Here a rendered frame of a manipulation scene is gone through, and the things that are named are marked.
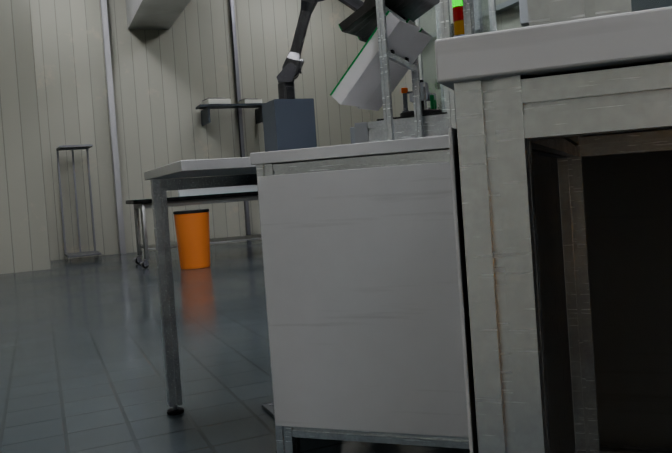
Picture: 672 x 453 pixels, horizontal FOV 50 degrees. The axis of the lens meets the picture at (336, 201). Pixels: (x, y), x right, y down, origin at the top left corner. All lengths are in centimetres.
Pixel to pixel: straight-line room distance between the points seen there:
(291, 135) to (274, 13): 925
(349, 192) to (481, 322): 121
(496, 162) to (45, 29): 1051
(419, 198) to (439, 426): 53
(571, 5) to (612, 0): 3
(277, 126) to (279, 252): 68
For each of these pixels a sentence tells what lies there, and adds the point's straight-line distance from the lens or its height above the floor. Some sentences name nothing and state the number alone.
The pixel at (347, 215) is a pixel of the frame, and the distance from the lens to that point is 170.
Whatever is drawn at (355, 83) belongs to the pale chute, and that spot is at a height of 104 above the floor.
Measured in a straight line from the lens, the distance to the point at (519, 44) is 49.
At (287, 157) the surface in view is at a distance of 176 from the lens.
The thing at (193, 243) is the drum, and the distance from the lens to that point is 751.
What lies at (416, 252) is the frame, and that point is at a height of 60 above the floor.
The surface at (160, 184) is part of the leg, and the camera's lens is 256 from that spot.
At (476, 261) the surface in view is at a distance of 51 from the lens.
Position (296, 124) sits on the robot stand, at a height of 97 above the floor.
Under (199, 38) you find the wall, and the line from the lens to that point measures 1116.
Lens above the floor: 77
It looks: 1 degrees down
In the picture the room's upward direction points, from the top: 4 degrees counter-clockwise
